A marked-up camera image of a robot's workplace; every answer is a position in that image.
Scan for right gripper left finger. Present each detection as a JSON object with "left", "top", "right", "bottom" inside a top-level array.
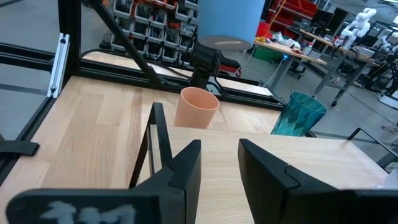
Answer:
[{"left": 6, "top": 139, "right": 202, "bottom": 224}]

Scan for silver frame bracket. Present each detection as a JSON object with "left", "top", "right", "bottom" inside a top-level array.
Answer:
[{"left": 47, "top": 32, "right": 70, "bottom": 99}]

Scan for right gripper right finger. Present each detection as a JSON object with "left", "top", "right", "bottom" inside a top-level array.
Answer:
[{"left": 238, "top": 138, "right": 398, "bottom": 224}]

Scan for black frame clip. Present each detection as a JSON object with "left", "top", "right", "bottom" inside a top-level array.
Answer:
[{"left": 0, "top": 139, "right": 40, "bottom": 157}]

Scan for wooden shelf with black frame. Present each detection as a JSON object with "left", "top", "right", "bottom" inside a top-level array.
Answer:
[{"left": 129, "top": 101, "right": 398, "bottom": 224}]

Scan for blue ribbed cup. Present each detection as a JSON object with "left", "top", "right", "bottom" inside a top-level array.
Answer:
[{"left": 197, "top": 0, "right": 266, "bottom": 52}]

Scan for black table frame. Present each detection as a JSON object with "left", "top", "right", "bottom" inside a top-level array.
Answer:
[{"left": 0, "top": 0, "right": 285, "bottom": 187}]

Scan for tall peach plastic cup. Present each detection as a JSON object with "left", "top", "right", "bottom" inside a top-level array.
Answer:
[{"left": 174, "top": 86, "right": 220, "bottom": 129}]

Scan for parts bin rack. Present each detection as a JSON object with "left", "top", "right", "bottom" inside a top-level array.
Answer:
[{"left": 110, "top": 0, "right": 200, "bottom": 65}]

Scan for red storage bins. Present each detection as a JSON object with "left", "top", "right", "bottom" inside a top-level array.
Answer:
[{"left": 272, "top": 0, "right": 318, "bottom": 28}]

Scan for teal faceted plastic tumbler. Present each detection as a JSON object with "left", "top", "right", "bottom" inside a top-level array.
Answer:
[{"left": 271, "top": 91, "right": 328, "bottom": 138}]

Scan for wooden workbench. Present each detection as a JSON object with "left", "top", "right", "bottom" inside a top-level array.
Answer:
[{"left": 254, "top": 39, "right": 329, "bottom": 94}]

